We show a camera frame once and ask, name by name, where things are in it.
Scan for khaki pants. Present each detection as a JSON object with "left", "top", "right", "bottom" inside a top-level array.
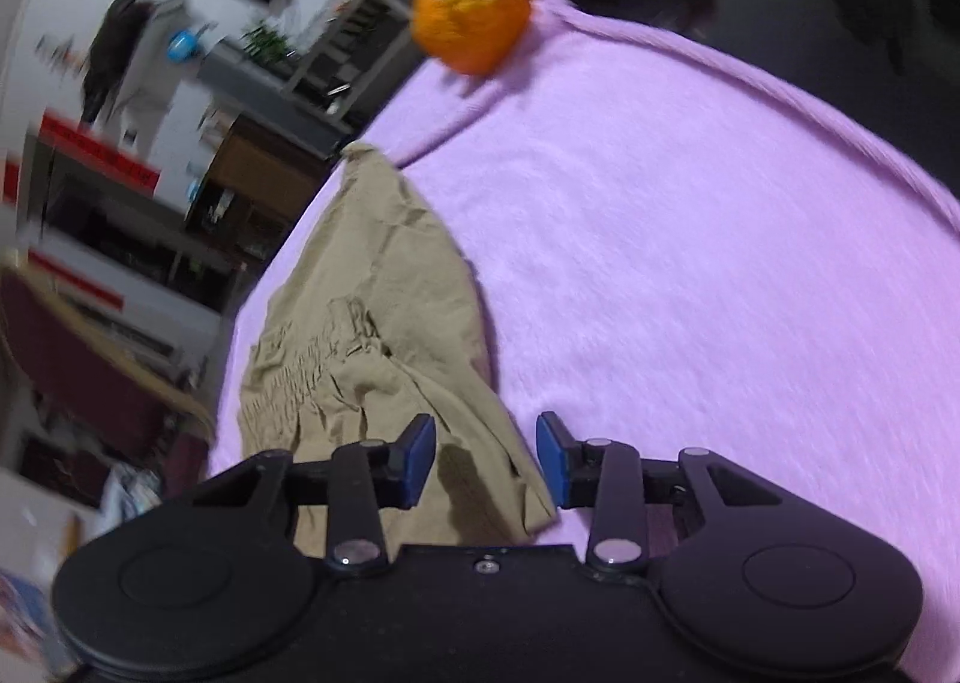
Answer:
[{"left": 238, "top": 142, "right": 560, "bottom": 558}]

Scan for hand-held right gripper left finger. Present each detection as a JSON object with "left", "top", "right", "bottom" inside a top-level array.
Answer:
[{"left": 190, "top": 413, "right": 438, "bottom": 573}]

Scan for dark hanging garment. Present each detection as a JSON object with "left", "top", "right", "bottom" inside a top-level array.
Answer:
[{"left": 79, "top": 0, "right": 155, "bottom": 125}]

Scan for wooden cabinet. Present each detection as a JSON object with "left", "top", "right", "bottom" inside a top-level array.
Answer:
[{"left": 186, "top": 113, "right": 335, "bottom": 260}]

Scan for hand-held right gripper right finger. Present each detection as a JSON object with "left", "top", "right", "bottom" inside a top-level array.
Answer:
[{"left": 537, "top": 411, "right": 782, "bottom": 573}]

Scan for purple blanket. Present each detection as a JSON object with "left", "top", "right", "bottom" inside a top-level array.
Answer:
[{"left": 206, "top": 0, "right": 960, "bottom": 676}]

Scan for wooden chair with maroon cushion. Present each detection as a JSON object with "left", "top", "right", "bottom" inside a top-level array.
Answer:
[{"left": 0, "top": 263, "right": 220, "bottom": 489}]

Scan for orange plush toy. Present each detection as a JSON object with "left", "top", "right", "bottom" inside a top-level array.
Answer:
[{"left": 414, "top": 0, "right": 535, "bottom": 77}]

